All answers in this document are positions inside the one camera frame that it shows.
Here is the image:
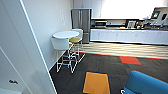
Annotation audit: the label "white wardrobe door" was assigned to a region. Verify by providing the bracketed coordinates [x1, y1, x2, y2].
[0, 0, 58, 94]

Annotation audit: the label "yellow bar stool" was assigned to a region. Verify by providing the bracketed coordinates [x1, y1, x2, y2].
[68, 37, 86, 65]

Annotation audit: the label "white bar stool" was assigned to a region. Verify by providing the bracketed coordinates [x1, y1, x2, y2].
[71, 28, 85, 39]

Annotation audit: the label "stainless steel fridge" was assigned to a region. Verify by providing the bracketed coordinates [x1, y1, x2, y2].
[70, 8, 92, 45]

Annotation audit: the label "white round high table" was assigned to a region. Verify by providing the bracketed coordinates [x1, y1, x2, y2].
[52, 30, 81, 40]

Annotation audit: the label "white folding chair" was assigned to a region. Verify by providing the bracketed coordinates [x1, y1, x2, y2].
[50, 36, 74, 74]

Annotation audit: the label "grey microwave oven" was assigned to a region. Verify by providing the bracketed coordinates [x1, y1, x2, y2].
[94, 20, 108, 29]

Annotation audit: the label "white upper kitchen cabinets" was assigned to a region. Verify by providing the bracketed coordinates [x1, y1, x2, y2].
[72, 0, 168, 20]

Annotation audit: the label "white kitchen counter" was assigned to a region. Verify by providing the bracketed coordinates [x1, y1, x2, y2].
[89, 27, 168, 47]

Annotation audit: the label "dark coffee machine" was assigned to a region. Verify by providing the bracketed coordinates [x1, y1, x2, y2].
[149, 9, 162, 22]

